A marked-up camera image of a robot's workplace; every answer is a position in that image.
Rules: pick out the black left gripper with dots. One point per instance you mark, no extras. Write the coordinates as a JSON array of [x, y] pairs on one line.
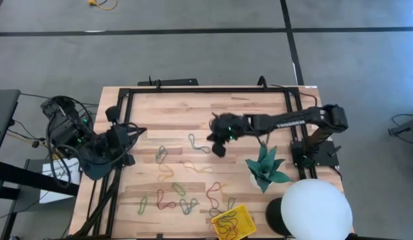
[[118, 136]]

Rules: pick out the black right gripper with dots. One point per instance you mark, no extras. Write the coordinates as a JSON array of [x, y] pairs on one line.
[[228, 128]]

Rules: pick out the teal rubber band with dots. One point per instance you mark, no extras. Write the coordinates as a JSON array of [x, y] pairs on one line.
[[199, 147], [184, 204], [229, 204], [157, 156]]

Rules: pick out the yellow rubber band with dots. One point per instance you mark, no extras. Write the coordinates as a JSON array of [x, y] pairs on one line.
[[172, 172], [198, 169]]

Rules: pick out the red rubber band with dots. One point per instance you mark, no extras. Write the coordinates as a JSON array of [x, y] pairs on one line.
[[208, 195], [223, 226], [159, 198]]

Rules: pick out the grey rubber band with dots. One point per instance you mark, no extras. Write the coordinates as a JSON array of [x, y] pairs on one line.
[[213, 210]]

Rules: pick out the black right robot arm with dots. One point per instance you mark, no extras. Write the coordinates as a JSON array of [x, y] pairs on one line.
[[286, 120]]

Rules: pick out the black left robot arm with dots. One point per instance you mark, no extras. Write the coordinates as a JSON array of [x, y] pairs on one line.
[[65, 128]]

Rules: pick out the black power strip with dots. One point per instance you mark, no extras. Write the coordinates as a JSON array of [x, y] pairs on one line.
[[173, 82]]

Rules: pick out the artificial green plant white pot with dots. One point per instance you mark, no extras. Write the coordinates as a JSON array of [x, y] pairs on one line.
[[266, 166]]

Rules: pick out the yellow plastic basket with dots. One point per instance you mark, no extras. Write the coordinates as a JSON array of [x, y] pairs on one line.
[[241, 216]]

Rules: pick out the black round lamp base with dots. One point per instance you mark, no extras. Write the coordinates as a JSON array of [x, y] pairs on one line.
[[273, 216]]

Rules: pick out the white printed paper sheet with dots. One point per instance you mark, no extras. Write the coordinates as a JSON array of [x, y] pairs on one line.
[[51, 196]]

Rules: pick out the black stand beam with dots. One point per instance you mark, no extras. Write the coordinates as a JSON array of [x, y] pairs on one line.
[[26, 176]]

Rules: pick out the white round lamp globe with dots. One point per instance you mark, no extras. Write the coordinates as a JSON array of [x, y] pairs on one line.
[[316, 210]]

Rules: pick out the grey side desk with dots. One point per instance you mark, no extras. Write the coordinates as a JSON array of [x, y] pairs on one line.
[[5, 113]]

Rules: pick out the black floor stand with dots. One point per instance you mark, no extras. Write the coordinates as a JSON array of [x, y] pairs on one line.
[[406, 128]]

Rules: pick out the black aluminium table frame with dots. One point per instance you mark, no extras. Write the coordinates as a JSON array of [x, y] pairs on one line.
[[210, 90]]

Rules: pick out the black table camera mount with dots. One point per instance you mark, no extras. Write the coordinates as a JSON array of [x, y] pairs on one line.
[[159, 236]]

